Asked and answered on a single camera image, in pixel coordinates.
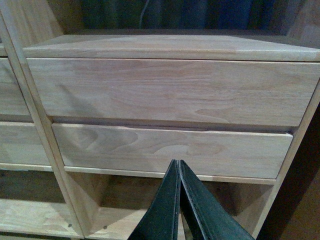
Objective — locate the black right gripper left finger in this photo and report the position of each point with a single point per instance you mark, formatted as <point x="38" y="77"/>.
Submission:
<point x="161" y="220"/>

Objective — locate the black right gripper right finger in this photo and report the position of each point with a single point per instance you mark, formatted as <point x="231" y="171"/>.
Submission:
<point x="204" y="215"/>

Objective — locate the lower right wooden drawer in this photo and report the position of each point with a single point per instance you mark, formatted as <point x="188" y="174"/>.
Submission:
<point x="207" y="153"/>

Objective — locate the wooden drawer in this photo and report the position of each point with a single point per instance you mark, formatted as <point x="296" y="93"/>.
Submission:
<point x="21" y="144"/>
<point x="12" y="102"/>
<point x="220" y="92"/>
<point x="207" y="153"/>

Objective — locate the light wooden bookshelf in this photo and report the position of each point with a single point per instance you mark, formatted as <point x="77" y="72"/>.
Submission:
<point x="108" y="204"/>

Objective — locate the upper right wooden drawer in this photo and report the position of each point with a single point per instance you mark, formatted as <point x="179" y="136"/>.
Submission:
<point x="220" y="92"/>

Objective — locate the lower left wooden drawer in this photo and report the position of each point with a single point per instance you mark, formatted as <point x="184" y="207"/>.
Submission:
<point x="21" y="144"/>

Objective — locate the upper left wooden drawer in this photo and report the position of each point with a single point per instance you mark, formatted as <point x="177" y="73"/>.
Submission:
<point x="12" y="102"/>

